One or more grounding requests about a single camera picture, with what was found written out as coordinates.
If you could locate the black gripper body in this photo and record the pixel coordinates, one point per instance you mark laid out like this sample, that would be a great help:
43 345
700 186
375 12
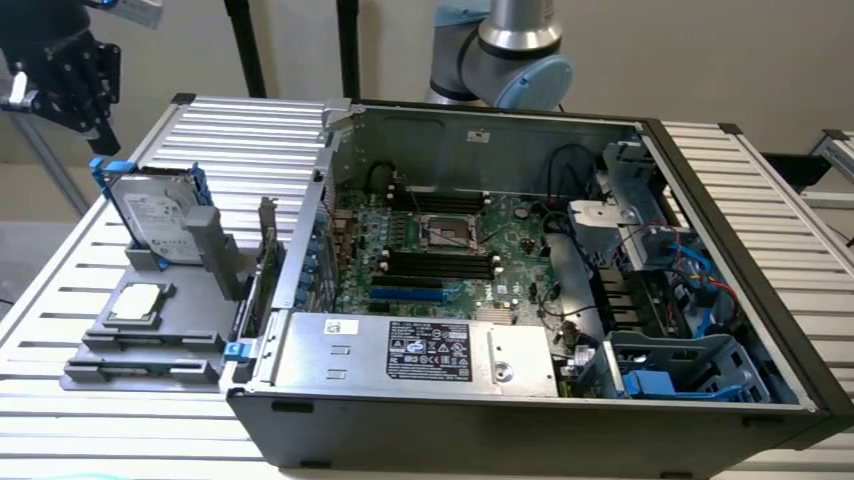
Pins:
63 75

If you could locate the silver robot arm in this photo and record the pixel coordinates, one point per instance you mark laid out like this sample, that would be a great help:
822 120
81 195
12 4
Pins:
514 30

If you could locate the hard disk in blue carrier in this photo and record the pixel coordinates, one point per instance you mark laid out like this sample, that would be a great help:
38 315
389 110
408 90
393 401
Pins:
156 210

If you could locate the blue disk bay clip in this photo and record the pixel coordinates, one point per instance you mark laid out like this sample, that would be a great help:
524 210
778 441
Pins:
643 385

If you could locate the grey disk bay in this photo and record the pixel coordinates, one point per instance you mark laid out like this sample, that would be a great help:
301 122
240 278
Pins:
687 370

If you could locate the silver clamp with black knob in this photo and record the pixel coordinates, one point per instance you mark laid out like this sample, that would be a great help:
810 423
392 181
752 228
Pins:
18 92

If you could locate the black stand pole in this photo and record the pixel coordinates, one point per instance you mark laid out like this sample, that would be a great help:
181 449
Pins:
247 47
348 47

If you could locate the silver CPU chip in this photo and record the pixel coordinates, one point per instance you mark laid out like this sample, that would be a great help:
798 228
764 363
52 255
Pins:
140 302

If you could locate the grey parts rack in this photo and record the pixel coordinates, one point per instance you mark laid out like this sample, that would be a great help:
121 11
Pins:
193 300

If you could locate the green graphics card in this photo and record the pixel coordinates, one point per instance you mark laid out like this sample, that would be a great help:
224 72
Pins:
267 270

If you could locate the RAM stick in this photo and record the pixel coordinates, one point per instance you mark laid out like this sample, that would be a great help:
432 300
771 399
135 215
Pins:
143 343
136 371

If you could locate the blue case latch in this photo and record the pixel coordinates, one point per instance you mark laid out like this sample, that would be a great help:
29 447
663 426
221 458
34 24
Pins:
237 350

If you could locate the black RAM slot bank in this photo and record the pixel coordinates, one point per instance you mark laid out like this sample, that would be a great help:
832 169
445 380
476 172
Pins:
440 262
436 197

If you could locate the black expansion slot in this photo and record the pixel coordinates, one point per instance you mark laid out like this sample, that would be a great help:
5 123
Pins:
407 283

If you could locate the CPU socket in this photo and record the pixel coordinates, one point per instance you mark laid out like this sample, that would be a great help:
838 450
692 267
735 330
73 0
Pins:
448 232

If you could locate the blue expansion slot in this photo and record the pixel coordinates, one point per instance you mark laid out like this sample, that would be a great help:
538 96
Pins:
408 295

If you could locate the silver power supply unit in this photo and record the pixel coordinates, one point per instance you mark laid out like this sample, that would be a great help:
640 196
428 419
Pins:
407 355

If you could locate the green motherboard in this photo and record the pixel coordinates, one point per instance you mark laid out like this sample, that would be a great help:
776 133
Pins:
514 280

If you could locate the silver chipset heatsink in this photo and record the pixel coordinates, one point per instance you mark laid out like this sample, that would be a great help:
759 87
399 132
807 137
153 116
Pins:
500 317

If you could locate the metal drive cage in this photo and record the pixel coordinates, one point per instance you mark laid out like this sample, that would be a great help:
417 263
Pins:
620 210

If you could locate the black open PC case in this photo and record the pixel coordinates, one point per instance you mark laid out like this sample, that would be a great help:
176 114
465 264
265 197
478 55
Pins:
467 430

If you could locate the grey metal frame leg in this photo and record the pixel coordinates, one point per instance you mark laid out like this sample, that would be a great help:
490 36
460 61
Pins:
49 160

